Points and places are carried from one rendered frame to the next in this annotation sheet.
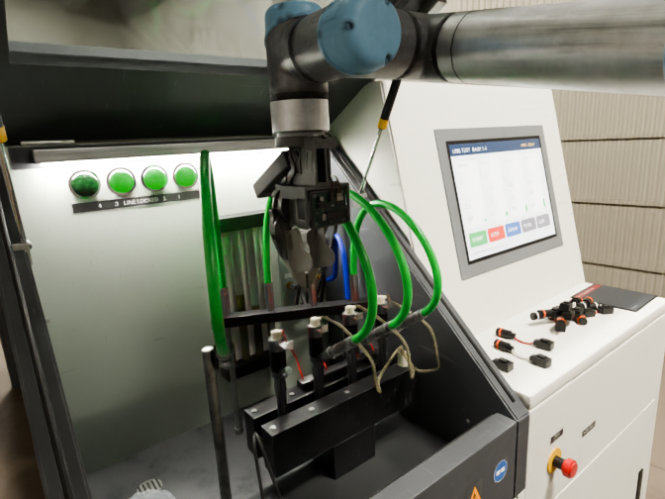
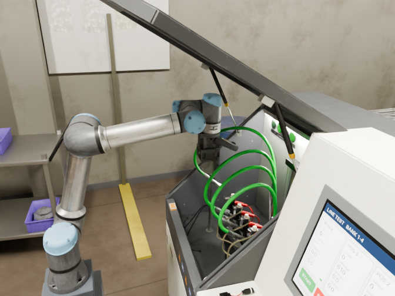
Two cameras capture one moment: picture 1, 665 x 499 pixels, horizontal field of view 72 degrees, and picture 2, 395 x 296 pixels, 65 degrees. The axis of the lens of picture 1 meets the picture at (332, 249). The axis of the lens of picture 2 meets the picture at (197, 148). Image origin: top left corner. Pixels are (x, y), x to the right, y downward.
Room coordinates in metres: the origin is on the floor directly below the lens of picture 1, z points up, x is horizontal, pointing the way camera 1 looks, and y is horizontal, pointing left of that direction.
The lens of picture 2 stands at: (1.01, -1.08, 1.87)
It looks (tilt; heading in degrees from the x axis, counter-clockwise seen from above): 23 degrees down; 112
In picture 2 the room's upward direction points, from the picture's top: 1 degrees clockwise
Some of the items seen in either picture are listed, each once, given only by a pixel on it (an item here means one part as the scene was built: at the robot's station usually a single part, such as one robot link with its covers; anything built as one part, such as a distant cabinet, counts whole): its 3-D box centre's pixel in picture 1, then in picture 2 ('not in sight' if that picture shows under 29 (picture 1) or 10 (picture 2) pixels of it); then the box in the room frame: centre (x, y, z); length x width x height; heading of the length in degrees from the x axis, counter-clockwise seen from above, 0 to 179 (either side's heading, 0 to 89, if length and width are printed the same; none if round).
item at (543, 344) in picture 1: (523, 338); not in sight; (0.92, -0.41, 0.99); 0.12 x 0.02 x 0.02; 44
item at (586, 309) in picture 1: (572, 309); not in sight; (1.03, -0.57, 1.01); 0.23 x 0.11 x 0.06; 127
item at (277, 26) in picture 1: (297, 54); (211, 108); (0.61, 0.03, 1.54); 0.09 x 0.08 x 0.11; 34
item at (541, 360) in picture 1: (521, 351); not in sight; (0.86, -0.38, 0.99); 0.12 x 0.02 x 0.02; 33
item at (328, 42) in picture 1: (356, 41); (187, 111); (0.54, -0.04, 1.54); 0.11 x 0.11 x 0.08; 34
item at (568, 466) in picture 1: (563, 464); not in sight; (0.75, -0.43, 0.80); 0.05 x 0.04 x 0.05; 127
